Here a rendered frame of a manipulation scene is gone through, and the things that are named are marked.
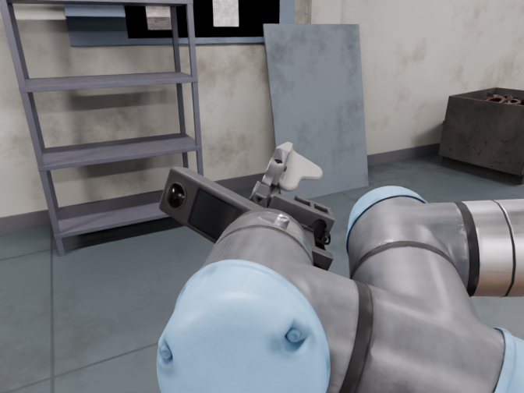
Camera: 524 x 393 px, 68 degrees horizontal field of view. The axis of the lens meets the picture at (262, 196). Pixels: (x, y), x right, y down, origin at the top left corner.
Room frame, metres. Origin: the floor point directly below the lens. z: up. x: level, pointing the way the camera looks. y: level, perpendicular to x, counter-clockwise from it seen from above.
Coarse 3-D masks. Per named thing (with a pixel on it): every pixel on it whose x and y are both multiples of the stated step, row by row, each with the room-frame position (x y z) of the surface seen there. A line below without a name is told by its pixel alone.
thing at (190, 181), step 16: (176, 176) 0.35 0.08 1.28; (192, 176) 0.34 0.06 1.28; (176, 192) 0.34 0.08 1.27; (192, 192) 0.33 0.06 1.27; (208, 192) 0.32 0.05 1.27; (224, 192) 0.32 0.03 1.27; (160, 208) 0.35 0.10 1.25; (176, 208) 0.33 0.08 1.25; (192, 208) 0.33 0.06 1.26; (208, 208) 0.32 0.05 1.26; (224, 208) 0.31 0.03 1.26; (240, 208) 0.30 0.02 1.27; (256, 208) 0.30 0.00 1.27; (192, 224) 0.32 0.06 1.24; (208, 224) 0.31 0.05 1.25; (224, 224) 0.31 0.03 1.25
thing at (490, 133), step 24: (456, 96) 4.19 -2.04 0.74; (480, 96) 4.52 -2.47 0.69; (504, 96) 4.18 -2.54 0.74; (456, 120) 4.01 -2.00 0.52; (480, 120) 3.83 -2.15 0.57; (504, 120) 3.66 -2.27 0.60; (456, 144) 3.97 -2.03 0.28; (480, 144) 3.79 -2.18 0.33; (504, 144) 3.62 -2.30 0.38; (480, 168) 3.84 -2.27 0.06; (504, 168) 3.58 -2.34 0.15
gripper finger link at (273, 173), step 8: (280, 152) 0.41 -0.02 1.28; (288, 152) 0.41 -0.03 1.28; (272, 160) 0.38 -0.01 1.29; (280, 160) 0.38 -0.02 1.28; (272, 168) 0.37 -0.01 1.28; (280, 168) 0.37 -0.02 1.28; (264, 176) 0.36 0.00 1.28; (272, 176) 0.36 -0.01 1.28; (280, 176) 0.36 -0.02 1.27; (264, 184) 0.35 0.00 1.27; (272, 184) 0.36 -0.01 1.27
